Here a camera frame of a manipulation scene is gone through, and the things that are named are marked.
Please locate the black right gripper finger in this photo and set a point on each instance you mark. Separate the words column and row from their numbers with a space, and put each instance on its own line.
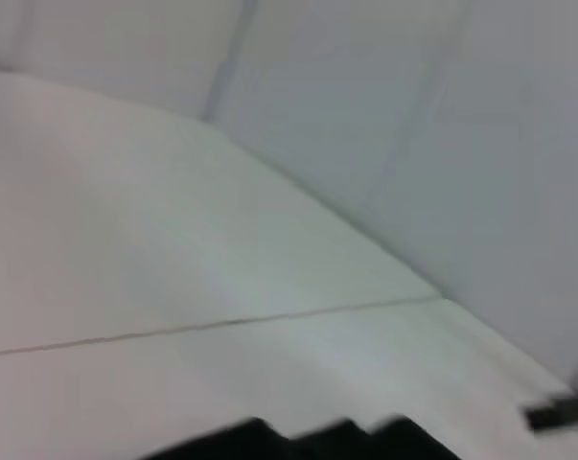
column 561, row 412

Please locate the black t-shirt with white lettering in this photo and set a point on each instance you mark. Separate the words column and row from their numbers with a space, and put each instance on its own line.
column 307, row 441

